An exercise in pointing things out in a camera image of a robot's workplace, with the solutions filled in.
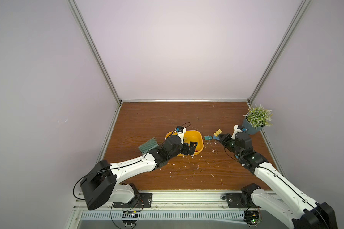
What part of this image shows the yellow plastic storage box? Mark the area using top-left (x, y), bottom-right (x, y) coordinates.
top-left (165, 130), bottom-right (204, 156)

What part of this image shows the teal binder clip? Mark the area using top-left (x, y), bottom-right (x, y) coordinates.
top-left (204, 136), bottom-right (213, 141)

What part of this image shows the yellow binder clip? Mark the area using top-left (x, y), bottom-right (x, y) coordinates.
top-left (214, 129), bottom-right (223, 137)

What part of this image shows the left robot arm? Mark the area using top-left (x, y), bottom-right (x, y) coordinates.
top-left (76, 135), bottom-right (198, 210)

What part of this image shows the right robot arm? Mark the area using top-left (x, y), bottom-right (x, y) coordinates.
top-left (218, 132), bottom-right (338, 229)

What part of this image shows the potted green plant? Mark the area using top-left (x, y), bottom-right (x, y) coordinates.
top-left (243, 105), bottom-right (273, 135)

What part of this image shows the right controller board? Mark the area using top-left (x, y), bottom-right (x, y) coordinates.
top-left (243, 210), bottom-right (262, 227)

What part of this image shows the controller board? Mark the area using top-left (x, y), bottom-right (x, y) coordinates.
top-left (243, 210), bottom-right (262, 227)
top-left (121, 211), bottom-right (139, 229)

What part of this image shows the left controller board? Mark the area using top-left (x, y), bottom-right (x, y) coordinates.
top-left (121, 211), bottom-right (139, 229)

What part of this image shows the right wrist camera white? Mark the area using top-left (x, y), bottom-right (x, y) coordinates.
top-left (231, 125), bottom-right (247, 139)

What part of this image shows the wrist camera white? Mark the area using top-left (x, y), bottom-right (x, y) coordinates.
top-left (231, 125), bottom-right (247, 139)
top-left (175, 126), bottom-right (186, 139)

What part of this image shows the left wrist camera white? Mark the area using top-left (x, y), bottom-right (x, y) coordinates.
top-left (175, 126), bottom-right (186, 139)

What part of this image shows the aluminium front rail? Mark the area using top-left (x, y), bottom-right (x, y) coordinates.
top-left (77, 189), bottom-right (312, 213)

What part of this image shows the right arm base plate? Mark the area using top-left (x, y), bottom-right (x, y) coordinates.
top-left (221, 192), bottom-right (257, 209)

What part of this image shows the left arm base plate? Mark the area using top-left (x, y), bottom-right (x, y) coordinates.
top-left (113, 193), bottom-right (153, 209)

